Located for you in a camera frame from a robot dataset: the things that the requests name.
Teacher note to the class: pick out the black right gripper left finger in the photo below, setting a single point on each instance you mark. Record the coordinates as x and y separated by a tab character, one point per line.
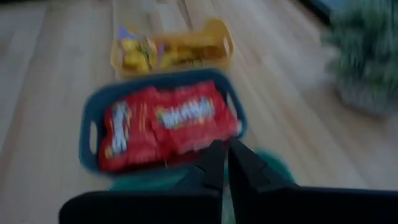
199	199

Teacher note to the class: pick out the blue-grey plastic bin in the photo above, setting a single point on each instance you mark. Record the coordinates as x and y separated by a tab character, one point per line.
174	76

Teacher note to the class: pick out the artificial green potted plant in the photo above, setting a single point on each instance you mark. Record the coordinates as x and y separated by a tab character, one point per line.
363	56

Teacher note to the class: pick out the red Skittles pack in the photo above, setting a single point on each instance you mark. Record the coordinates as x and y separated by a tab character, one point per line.
199	137
130	146

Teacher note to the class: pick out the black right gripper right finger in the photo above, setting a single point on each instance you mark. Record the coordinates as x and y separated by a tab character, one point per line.
273	202

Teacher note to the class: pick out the yellow plastic bin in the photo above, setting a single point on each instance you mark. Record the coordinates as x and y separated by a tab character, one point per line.
217	31

